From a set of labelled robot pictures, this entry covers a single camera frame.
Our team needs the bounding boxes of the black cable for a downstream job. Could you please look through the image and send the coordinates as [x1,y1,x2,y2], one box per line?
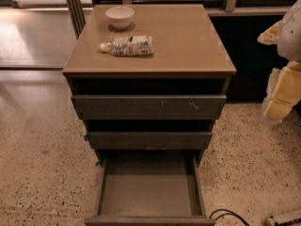
[209,208,251,226]

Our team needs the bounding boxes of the middle grey drawer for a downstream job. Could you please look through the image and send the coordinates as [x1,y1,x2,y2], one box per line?
[87,132,213,150]

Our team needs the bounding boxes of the top grey drawer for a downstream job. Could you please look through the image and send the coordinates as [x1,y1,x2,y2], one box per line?
[71,95,226,120]

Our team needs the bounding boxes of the white ceramic bowl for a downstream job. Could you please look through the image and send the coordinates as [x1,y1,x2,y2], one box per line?
[105,7,135,30]

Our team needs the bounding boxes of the brown drawer cabinet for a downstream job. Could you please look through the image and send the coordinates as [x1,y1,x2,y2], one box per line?
[61,3,237,168]

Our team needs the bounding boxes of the clear plastic water bottle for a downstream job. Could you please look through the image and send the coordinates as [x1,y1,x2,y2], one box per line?
[100,35,153,57]

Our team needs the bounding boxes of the open bottom drawer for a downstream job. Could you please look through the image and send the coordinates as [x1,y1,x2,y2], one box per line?
[85,150,215,226]

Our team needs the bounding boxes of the white power strip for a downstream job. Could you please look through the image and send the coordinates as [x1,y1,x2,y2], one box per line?
[264,209,301,226]

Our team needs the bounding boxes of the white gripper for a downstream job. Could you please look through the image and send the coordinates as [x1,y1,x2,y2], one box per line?
[257,0,301,123]

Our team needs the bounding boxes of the grey drawer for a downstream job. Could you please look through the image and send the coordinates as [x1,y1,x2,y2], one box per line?
[71,95,226,120]
[87,132,213,150]

